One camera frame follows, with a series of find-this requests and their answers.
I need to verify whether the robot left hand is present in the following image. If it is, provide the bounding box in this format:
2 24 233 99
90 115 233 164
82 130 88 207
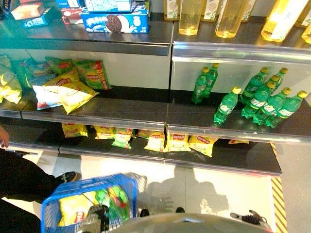
86 204 110 232

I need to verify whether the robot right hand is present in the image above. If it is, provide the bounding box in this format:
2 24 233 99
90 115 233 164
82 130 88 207
230 209 268 226

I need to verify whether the blue plastic shopping basket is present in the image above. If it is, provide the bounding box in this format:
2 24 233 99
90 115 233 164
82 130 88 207
40 172 139 233

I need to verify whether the yellow black hazard tape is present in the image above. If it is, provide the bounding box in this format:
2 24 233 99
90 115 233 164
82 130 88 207
270 142 289 233

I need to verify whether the person's shoe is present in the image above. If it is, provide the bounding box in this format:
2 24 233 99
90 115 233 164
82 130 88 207
54 171 82 188

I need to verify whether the dark shelf board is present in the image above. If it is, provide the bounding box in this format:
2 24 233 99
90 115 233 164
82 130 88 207
0 11 174 57
163 140 283 177
0 84 171 132
0 123 169 164
171 15 311 66
166 91 311 144

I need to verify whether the robot grey body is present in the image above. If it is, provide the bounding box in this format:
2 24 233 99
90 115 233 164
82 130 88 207
109 213 276 233

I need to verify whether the light green chip bag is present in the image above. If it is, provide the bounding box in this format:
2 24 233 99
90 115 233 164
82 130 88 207
111 127 134 150

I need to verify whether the person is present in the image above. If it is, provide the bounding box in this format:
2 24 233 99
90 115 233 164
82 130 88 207
0 147 64 233

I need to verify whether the large yellow chip bag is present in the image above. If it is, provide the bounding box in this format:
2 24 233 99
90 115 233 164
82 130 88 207
57 81 100 115

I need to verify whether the person's hand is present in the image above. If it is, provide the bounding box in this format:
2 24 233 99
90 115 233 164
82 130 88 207
0 125 10 149

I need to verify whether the white chip bag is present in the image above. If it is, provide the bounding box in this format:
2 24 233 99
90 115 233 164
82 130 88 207
32 84 64 111

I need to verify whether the green chip bag red stripe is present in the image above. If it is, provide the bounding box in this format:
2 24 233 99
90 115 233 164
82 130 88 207
73 59 113 91

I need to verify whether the crumpled yellow chip bag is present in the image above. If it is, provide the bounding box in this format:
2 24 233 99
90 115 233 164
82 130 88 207
0 65 23 105

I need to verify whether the green blue chip bag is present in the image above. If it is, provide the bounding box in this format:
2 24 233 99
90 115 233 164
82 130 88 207
14 59 56 88

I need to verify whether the yellow cooking oil bottle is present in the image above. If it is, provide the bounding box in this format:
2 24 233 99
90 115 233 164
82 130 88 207
214 0 256 39
178 0 207 36
301 23 311 45

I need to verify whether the blue Oreo cookie box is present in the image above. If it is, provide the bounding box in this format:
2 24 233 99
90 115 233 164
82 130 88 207
81 9 150 34

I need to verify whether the white-labelled cooking oil bottle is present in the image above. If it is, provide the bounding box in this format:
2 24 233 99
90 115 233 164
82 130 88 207
260 0 311 42

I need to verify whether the red cookie box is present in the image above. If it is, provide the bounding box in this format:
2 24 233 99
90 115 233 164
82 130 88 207
60 7 85 25

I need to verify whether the small blue snack box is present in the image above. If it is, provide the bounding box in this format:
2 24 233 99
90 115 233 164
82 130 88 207
23 15 49 29

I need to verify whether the light blue printed box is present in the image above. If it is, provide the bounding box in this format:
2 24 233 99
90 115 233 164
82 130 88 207
84 0 137 13

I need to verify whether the flower-labelled oil bottle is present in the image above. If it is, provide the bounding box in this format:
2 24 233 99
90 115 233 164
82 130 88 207
163 0 181 21
201 0 221 23

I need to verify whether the blue white box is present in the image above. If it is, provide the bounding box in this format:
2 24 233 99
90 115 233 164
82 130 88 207
55 0 86 9

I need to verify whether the orange and white snack box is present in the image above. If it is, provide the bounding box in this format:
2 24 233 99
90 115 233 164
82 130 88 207
10 0 51 21

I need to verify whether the dark blue snack box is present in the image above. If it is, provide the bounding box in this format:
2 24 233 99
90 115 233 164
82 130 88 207
0 0 13 20

